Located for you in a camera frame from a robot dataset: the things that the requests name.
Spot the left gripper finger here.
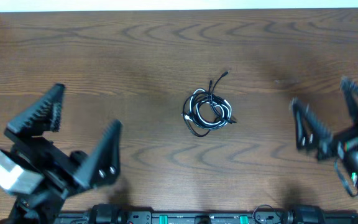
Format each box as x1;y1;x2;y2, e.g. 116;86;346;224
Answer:
73;119;122;189
6;83;65;136

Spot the white cable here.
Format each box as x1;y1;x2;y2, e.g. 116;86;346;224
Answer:
183;88;232;127

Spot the black cable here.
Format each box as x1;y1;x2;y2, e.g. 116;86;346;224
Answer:
182;71;237;138

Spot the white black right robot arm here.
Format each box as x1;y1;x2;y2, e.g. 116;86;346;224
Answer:
290;78;358;197

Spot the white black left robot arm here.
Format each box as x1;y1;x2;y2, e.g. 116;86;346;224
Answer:
0;83;122;223

